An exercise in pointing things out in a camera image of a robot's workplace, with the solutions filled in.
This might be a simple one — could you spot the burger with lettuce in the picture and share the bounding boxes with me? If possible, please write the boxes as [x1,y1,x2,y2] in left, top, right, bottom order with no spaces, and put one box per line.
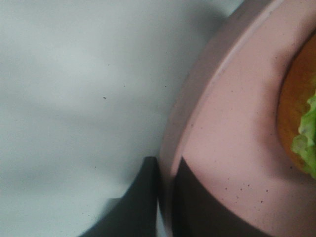
[276,36,316,178]

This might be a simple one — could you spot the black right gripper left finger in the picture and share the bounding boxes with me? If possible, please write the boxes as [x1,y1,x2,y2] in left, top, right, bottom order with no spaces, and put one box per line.
[82,157,160,237]

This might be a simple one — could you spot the pink round plate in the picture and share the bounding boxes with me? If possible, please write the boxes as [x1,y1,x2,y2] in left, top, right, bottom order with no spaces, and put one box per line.
[159,0,316,237]

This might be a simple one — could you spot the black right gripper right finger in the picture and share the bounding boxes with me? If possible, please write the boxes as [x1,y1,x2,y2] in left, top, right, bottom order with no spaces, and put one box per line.
[172,158,268,237]

